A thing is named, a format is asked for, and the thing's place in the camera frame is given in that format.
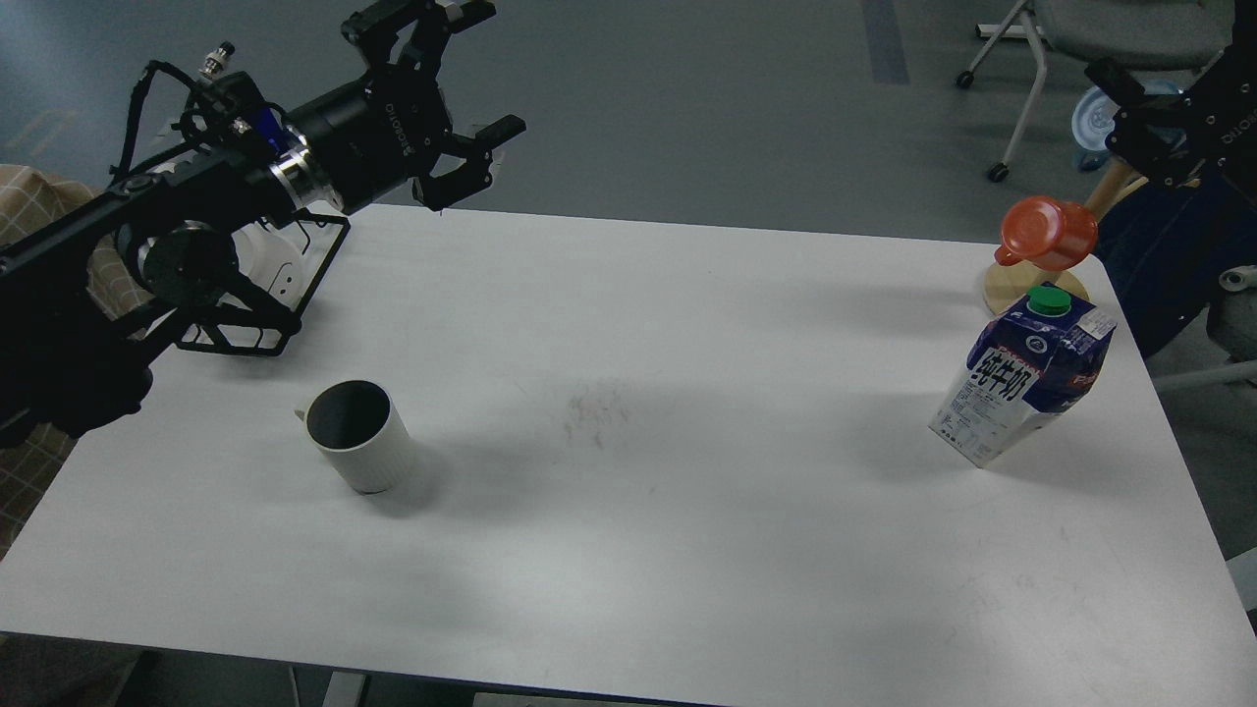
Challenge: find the dark blue cloth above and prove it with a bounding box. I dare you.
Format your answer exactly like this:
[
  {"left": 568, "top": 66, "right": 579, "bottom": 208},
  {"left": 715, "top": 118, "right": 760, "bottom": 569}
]
[{"left": 1094, "top": 181, "right": 1256, "bottom": 359}]

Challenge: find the beige checkered cloth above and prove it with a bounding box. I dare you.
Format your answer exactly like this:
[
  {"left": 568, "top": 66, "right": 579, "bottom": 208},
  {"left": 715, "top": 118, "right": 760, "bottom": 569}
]
[{"left": 1, "top": 164, "right": 152, "bottom": 559}]

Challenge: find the wooden cup tree stand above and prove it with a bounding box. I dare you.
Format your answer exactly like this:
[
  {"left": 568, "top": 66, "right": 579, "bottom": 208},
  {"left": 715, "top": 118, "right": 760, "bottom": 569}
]
[{"left": 982, "top": 161, "right": 1150, "bottom": 315}]

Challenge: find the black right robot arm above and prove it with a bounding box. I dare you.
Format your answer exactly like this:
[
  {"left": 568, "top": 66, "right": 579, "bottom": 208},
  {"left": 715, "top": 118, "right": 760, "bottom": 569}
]
[{"left": 1085, "top": 1, "right": 1256, "bottom": 201}]

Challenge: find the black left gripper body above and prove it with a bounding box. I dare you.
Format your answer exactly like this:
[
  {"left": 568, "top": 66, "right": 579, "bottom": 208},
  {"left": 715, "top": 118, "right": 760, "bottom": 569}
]
[{"left": 288, "top": 30, "right": 453, "bottom": 214}]

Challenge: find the black wire dish rack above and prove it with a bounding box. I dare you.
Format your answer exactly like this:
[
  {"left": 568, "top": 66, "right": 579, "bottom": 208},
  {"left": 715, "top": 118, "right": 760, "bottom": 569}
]
[{"left": 177, "top": 210, "right": 351, "bottom": 357}]

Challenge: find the white cup in rack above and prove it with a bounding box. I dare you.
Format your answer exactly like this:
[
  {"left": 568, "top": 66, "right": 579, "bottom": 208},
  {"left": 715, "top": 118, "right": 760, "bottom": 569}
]
[{"left": 233, "top": 224, "right": 305, "bottom": 309}]

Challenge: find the grey office chair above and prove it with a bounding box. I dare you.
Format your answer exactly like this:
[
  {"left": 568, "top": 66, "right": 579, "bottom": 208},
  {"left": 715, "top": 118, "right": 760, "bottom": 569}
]
[{"left": 955, "top": 1, "right": 1229, "bottom": 184}]

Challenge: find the orange plastic cup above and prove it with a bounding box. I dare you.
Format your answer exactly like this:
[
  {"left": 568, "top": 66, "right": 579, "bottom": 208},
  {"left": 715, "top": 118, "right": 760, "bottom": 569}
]
[{"left": 994, "top": 195, "right": 1099, "bottom": 272}]

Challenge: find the white ribbed mug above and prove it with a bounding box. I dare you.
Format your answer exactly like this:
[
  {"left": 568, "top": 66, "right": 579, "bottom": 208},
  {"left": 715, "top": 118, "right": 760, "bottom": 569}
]
[{"left": 293, "top": 380, "right": 419, "bottom": 494}]

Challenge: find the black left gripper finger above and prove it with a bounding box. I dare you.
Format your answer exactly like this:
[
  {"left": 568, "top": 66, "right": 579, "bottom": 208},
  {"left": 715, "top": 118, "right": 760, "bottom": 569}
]
[
  {"left": 412, "top": 114, "right": 525, "bottom": 211},
  {"left": 342, "top": 1, "right": 497, "bottom": 69}
]

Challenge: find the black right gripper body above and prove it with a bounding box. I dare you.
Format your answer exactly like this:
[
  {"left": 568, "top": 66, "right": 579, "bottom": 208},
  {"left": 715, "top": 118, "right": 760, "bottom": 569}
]
[{"left": 1144, "top": 44, "right": 1256, "bottom": 192}]

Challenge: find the blue white milk carton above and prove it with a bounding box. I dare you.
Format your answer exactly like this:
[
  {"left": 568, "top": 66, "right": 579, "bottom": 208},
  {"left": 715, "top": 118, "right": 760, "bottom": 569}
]
[{"left": 929, "top": 283, "right": 1117, "bottom": 468}]

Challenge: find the blue plastic cup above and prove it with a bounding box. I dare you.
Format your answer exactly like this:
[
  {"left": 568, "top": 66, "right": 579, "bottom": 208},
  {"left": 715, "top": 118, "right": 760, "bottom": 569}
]
[{"left": 1071, "top": 78, "right": 1185, "bottom": 174}]

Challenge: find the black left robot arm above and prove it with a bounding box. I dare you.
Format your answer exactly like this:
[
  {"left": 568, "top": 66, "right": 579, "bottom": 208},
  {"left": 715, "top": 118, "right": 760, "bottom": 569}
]
[{"left": 1, "top": 1, "right": 525, "bottom": 448}]

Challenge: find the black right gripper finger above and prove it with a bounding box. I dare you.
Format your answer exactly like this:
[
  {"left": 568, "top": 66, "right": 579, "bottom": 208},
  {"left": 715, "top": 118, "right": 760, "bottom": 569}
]
[
  {"left": 1106, "top": 125, "right": 1179, "bottom": 187},
  {"left": 1084, "top": 57, "right": 1193, "bottom": 133}
]

